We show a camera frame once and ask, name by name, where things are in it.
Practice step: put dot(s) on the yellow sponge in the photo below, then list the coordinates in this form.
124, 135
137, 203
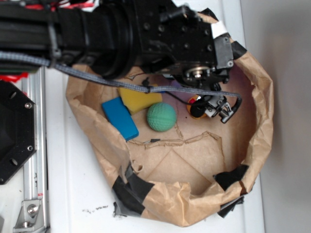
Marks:
136, 101

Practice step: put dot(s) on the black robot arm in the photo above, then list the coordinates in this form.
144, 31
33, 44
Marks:
103, 45

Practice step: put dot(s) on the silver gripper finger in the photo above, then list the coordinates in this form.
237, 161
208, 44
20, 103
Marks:
218, 105

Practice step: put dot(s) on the yellow rubber duck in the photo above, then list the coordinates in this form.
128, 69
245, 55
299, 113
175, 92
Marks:
196, 112

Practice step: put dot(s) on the aluminium extrusion rail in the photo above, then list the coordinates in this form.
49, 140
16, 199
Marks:
35, 170

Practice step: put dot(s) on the green dimpled foam ball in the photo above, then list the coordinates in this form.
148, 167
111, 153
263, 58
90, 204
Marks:
161, 117

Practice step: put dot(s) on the brown paper bag bin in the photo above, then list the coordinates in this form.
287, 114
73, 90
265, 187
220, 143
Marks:
197, 168

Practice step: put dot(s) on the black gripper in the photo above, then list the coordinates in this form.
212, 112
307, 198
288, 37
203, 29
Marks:
175, 40

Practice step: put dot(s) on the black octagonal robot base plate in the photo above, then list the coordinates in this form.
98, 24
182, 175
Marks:
17, 130

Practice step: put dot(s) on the blue rectangular block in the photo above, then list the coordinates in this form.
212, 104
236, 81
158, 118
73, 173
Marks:
118, 115

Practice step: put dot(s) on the metal corner bracket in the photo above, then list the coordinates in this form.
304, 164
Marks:
30, 218

